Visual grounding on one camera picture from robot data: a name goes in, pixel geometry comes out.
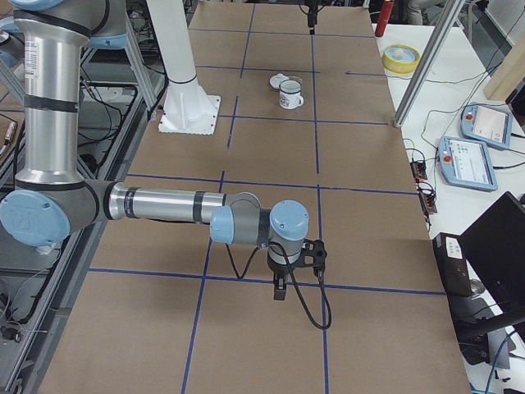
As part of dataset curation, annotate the white cup lid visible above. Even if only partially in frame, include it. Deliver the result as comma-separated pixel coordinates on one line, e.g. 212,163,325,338
269,73,289,89

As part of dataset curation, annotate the orange connector block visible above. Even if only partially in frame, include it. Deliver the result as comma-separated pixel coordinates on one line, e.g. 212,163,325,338
419,190,437,215
410,160,427,181

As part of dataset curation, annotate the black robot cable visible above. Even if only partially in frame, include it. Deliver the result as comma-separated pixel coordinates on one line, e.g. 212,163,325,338
225,241,332,330

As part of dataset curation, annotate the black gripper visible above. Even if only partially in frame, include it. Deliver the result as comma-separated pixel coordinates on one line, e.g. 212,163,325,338
268,258,293,300

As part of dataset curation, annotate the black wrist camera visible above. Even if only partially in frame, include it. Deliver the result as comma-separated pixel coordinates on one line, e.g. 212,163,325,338
295,239,327,279

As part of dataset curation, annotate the teach pendant tablet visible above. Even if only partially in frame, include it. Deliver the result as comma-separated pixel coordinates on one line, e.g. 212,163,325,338
460,103,512,150
438,136,498,191

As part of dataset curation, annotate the black box device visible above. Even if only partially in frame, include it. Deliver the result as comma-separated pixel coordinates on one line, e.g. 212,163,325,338
432,232,473,297

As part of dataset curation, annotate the seated person dark jacket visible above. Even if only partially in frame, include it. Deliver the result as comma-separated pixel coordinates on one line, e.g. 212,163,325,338
405,0,443,25

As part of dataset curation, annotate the near teach pendant tablet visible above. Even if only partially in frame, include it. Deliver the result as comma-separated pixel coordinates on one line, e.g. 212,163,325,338
438,136,498,191

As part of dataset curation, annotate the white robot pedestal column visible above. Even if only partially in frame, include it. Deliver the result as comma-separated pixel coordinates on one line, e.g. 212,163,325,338
145,0,206,124

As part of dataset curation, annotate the yellow tape roll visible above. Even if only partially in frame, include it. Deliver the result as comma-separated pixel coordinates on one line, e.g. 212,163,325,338
381,44,421,74

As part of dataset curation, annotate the red cylinder bottle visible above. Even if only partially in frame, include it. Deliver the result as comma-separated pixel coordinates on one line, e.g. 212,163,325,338
374,0,395,38

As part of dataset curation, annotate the white enamel cup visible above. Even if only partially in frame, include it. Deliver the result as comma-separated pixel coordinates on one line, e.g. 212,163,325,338
279,79,304,110

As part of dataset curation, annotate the black monitor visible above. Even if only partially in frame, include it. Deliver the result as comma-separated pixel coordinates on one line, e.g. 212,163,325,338
454,190,525,341

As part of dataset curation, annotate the aluminium frame post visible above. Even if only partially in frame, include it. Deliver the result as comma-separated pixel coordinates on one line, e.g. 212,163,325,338
393,0,465,128

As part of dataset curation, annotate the aluminium frame rail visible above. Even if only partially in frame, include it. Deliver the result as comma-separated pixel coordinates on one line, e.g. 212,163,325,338
1,92,154,393

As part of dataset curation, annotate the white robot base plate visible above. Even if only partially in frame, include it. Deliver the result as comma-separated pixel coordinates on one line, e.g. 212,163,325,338
158,93,221,135

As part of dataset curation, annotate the far teach pendant tablet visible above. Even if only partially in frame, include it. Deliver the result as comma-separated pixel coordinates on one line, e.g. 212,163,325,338
460,103,512,150

